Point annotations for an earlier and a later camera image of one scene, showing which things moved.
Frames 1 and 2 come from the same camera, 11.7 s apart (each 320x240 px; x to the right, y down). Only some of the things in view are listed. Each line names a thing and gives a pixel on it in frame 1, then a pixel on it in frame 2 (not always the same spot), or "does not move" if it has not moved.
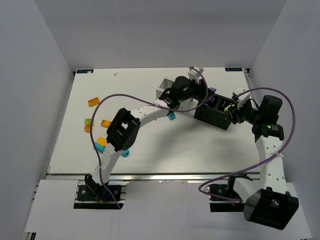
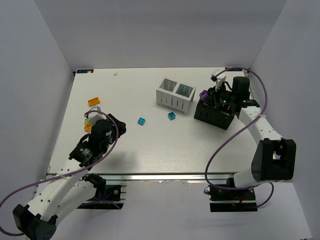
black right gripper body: [235, 115] -> [213, 94]
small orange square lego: [87, 128] does not move
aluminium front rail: [149, 177] does not move
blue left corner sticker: [85, 71] does not move
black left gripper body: [203, 88] -> [117, 123]
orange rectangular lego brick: [93, 102] does not move
